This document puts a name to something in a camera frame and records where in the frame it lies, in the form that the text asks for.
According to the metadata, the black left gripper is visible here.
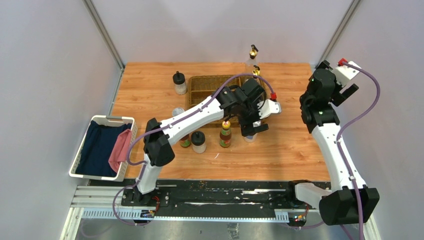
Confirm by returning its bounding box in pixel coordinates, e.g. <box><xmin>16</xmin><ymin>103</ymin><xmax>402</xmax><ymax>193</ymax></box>
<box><xmin>238</xmin><ymin>96</ymin><xmax>269</xmax><ymax>137</ymax></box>

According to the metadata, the silver-lid shaker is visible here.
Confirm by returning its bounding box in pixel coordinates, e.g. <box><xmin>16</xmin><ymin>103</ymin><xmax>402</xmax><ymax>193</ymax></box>
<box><xmin>172</xmin><ymin>107</ymin><xmax>185</xmax><ymax>117</ymax></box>
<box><xmin>243</xmin><ymin>133</ymin><xmax>258</xmax><ymax>143</ymax></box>

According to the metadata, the clear oil bottle gold spout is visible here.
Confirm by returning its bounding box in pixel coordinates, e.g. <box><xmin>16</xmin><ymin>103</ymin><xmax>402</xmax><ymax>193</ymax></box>
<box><xmin>245</xmin><ymin>44</ymin><xmax>259</xmax><ymax>68</ymax></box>

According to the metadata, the oil bottle with brown residue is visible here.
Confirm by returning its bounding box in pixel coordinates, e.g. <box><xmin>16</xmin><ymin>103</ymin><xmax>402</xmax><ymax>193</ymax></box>
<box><xmin>243</xmin><ymin>64</ymin><xmax>264</xmax><ymax>86</ymax></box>

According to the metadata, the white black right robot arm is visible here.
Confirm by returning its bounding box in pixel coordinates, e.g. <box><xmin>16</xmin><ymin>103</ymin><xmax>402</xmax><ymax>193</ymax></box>
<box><xmin>285</xmin><ymin>58</ymin><xmax>381</xmax><ymax>226</ymax></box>

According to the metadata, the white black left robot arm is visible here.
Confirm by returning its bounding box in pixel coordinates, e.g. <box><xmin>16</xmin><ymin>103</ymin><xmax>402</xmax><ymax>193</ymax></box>
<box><xmin>133</xmin><ymin>78</ymin><xmax>282</xmax><ymax>207</ymax></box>

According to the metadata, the sauce bottle yellow cap right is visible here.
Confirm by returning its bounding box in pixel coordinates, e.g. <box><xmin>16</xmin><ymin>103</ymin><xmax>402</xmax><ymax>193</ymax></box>
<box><xmin>219</xmin><ymin>120</ymin><xmax>232</xmax><ymax>148</ymax></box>

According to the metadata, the sauce bottle yellow cap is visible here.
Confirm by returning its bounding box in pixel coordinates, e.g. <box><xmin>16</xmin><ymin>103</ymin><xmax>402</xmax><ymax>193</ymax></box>
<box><xmin>179</xmin><ymin>134</ymin><xmax>191</xmax><ymax>148</ymax></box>
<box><xmin>219</xmin><ymin>120</ymin><xmax>232</xmax><ymax>148</ymax></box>

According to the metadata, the black-lid spice jar front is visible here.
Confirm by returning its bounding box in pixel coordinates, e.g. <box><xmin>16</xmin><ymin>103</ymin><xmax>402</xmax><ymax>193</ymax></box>
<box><xmin>191</xmin><ymin>131</ymin><xmax>207</xmax><ymax>154</ymax></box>

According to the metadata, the black-lid spice jar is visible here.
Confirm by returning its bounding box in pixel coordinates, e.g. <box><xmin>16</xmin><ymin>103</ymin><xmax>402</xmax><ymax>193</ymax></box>
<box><xmin>172</xmin><ymin>71</ymin><xmax>187</xmax><ymax>95</ymax></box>
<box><xmin>191</xmin><ymin>131</ymin><xmax>207</xmax><ymax>154</ymax></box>

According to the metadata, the sauce bottle yellow cap left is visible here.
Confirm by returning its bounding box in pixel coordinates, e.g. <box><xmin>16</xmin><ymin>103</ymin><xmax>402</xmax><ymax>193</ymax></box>
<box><xmin>179</xmin><ymin>134</ymin><xmax>191</xmax><ymax>148</ymax></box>

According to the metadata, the wicker divided tray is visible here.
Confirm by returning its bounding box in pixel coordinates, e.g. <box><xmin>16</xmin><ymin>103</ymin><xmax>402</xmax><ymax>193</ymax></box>
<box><xmin>184</xmin><ymin>74</ymin><xmax>267</xmax><ymax>128</ymax></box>

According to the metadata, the black-lid spice jar rear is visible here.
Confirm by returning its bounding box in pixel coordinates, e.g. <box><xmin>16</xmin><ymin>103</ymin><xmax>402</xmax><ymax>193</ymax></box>
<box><xmin>172</xmin><ymin>71</ymin><xmax>187</xmax><ymax>95</ymax></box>

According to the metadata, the pink cloth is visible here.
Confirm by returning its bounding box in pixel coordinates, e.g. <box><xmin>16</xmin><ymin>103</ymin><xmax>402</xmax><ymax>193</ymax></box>
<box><xmin>108</xmin><ymin>129</ymin><xmax>132</xmax><ymax>173</ymax></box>

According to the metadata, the white laundry basket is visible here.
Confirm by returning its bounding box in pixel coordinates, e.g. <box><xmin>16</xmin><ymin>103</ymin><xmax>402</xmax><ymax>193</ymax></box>
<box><xmin>69</xmin><ymin>115</ymin><xmax>138</xmax><ymax>182</ymax></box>

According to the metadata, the navy blue cloth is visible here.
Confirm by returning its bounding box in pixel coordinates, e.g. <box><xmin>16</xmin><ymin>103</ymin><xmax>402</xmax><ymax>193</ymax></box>
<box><xmin>75</xmin><ymin>120</ymin><xmax>132</xmax><ymax>177</ymax></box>

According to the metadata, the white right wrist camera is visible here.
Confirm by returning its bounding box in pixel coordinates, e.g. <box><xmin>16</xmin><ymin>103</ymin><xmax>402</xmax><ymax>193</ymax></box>
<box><xmin>331</xmin><ymin>58</ymin><xmax>361</xmax><ymax>88</ymax></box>

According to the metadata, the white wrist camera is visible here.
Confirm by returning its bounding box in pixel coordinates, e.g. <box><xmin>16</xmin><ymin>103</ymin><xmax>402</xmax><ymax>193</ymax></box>
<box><xmin>331</xmin><ymin>58</ymin><xmax>361</xmax><ymax>88</ymax></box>
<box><xmin>257</xmin><ymin>98</ymin><xmax>283</xmax><ymax>120</ymax></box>

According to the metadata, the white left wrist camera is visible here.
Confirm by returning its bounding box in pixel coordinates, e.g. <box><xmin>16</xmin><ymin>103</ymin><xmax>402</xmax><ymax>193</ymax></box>
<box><xmin>257</xmin><ymin>98</ymin><xmax>283</xmax><ymax>120</ymax></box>

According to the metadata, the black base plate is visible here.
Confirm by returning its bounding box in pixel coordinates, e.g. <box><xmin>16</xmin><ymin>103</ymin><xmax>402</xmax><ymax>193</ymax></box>
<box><xmin>119</xmin><ymin>179</ymin><xmax>311</xmax><ymax>220</ymax></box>

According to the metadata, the aluminium frame post right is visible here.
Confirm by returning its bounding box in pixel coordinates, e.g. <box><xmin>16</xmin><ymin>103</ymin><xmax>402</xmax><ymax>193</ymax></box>
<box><xmin>315</xmin><ymin>0</ymin><xmax>362</xmax><ymax>68</ymax></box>

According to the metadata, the aluminium frame post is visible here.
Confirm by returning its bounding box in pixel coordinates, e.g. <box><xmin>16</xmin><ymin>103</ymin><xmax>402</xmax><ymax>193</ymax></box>
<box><xmin>315</xmin><ymin>0</ymin><xmax>362</xmax><ymax>68</ymax></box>
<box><xmin>82</xmin><ymin>0</ymin><xmax>125</xmax><ymax>72</ymax></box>

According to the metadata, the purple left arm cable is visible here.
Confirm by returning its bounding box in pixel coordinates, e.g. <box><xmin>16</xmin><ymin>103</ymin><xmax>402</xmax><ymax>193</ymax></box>
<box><xmin>111</xmin><ymin>73</ymin><xmax>276</xmax><ymax>227</ymax></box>

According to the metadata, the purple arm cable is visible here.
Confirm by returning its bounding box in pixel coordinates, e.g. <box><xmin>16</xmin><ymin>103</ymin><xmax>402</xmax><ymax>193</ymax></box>
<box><xmin>336</xmin><ymin>62</ymin><xmax>382</xmax><ymax>240</ymax></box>
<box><xmin>111</xmin><ymin>73</ymin><xmax>276</xmax><ymax>227</ymax></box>

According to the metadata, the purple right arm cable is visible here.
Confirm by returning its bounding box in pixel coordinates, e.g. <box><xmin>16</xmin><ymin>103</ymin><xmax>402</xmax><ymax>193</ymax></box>
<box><xmin>336</xmin><ymin>62</ymin><xmax>382</xmax><ymax>240</ymax></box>

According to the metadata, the aluminium frame post left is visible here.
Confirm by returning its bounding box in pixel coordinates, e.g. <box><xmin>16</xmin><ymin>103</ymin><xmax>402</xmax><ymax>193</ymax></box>
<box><xmin>82</xmin><ymin>0</ymin><xmax>125</xmax><ymax>72</ymax></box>

